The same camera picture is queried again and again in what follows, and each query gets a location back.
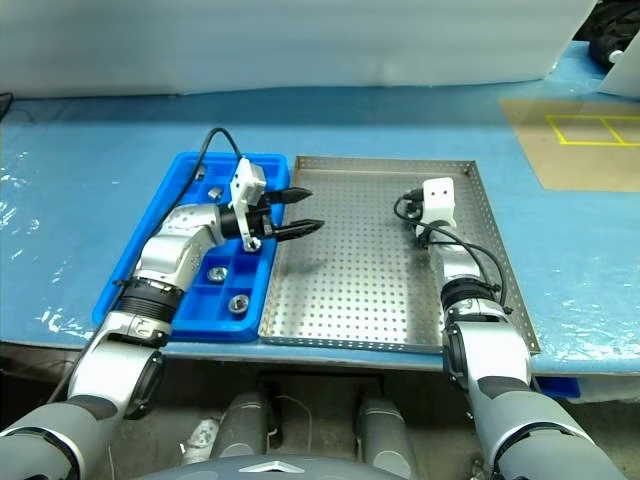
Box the grey robot chest with emblem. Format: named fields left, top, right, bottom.
left=139, top=442, right=381, bottom=480

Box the white foam board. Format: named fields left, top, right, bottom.
left=0, top=0, right=599, bottom=96

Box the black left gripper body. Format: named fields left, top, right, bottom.
left=247, top=192, right=280, bottom=240

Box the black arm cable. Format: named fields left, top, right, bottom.
left=115, top=127, right=243, bottom=291
left=393, top=188, right=514, bottom=316

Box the dark grey rounded shape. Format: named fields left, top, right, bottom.
left=354, top=390, right=419, bottom=480
left=207, top=390, right=274, bottom=461

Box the brown cardboard sheet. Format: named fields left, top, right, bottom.
left=498, top=97, right=640, bottom=192

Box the blue compartment tray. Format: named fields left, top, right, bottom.
left=92, top=152, right=290, bottom=344

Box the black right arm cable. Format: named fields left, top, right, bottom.
left=393, top=188, right=514, bottom=316

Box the perforated metal tray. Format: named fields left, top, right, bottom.
left=257, top=154, right=542, bottom=355

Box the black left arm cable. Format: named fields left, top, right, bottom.
left=115, top=127, right=243, bottom=291

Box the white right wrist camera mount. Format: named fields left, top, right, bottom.
left=421, top=176, right=457, bottom=226

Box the black wheeled object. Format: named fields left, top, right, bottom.
left=572, top=0, right=640, bottom=64

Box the white slanted panel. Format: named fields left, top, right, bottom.
left=597, top=42, right=640, bottom=99

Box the white crumpled wrapper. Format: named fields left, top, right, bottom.
left=179, top=417, right=219, bottom=451

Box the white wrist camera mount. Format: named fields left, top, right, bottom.
left=421, top=176, right=457, bottom=226
left=228, top=157, right=267, bottom=254

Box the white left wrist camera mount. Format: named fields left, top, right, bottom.
left=228, top=157, right=267, bottom=254

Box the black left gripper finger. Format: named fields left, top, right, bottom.
left=267, top=187, right=314, bottom=206
left=273, top=218, right=327, bottom=244

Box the blue plastic bin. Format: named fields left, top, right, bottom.
left=537, top=377, right=581, bottom=399

